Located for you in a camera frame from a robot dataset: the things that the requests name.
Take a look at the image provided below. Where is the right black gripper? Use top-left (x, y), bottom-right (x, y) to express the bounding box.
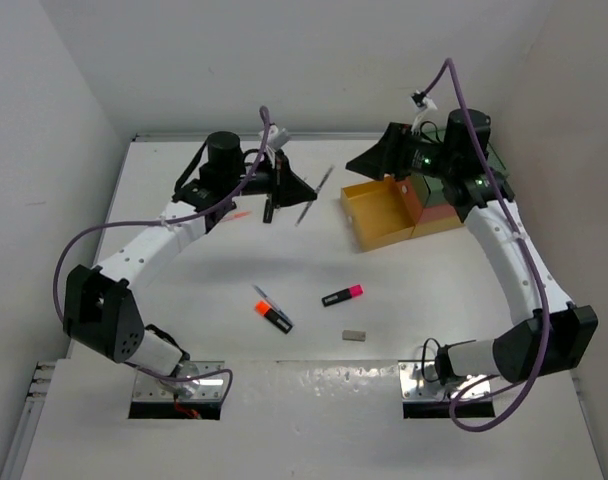
top-left (347, 122), bottom-right (456, 182)

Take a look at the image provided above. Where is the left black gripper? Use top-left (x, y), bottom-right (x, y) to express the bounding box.
top-left (222, 148), bottom-right (315, 208)

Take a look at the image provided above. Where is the yellow bottom drawer box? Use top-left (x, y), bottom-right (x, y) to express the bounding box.
top-left (340, 177), bottom-right (458, 252)

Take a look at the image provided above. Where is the blue clear pen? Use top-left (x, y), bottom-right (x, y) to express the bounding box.
top-left (252, 284), bottom-right (291, 322)

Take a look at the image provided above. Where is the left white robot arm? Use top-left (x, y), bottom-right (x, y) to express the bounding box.
top-left (63, 125), bottom-right (317, 383)

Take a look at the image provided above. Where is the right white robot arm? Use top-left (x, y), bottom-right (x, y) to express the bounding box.
top-left (346, 109), bottom-right (598, 384)

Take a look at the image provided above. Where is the yellow highlighter marker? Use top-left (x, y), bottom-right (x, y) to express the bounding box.
top-left (262, 198), bottom-right (274, 224)

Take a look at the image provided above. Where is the green top drawer box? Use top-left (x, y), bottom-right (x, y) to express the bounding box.
top-left (408, 121), bottom-right (509, 207)

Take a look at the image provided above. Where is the upper red clear pen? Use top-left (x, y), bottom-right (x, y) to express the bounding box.
top-left (222, 211), bottom-right (252, 222)

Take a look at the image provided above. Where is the red middle drawer box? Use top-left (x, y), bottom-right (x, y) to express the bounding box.
top-left (396, 177), bottom-right (462, 229)

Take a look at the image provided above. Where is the pink highlighter marker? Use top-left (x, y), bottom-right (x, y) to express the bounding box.
top-left (321, 285), bottom-right (364, 307)

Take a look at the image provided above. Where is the orange highlighter marker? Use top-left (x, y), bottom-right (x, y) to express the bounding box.
top-left (255, 301), bottom-right (293, 334)

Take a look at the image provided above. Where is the grey eraser block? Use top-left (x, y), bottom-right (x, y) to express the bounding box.
top-left (342, 330), bottom-right (366, 342)

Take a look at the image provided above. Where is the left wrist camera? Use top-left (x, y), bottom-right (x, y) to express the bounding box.
top-left (259, 125), bottom-right (291, 151)

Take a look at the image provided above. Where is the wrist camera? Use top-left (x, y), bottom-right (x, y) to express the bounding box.
top-left (259, 125), bottom-right (291, 151)
top-left (409, 91), bottom-right (438, 132)

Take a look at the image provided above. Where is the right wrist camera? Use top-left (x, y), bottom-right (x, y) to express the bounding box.
top-left (409, 91), bottom-right (438, 132)

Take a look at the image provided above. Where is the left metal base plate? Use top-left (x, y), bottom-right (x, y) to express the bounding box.
top-left (132, 361), bottom-right (227, 402)

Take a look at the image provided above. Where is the metal base plate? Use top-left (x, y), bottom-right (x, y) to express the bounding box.
top-left (398, 360), bottom-right (491, 403)
top-left (132, 361), bottom-right (227, 402)

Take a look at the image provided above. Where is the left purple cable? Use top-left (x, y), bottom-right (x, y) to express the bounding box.
top-left (52, 104), bottom-right (278, 401)

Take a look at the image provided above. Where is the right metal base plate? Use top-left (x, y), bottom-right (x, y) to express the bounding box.
top-left (398, 360), bottom-right (491, 403)

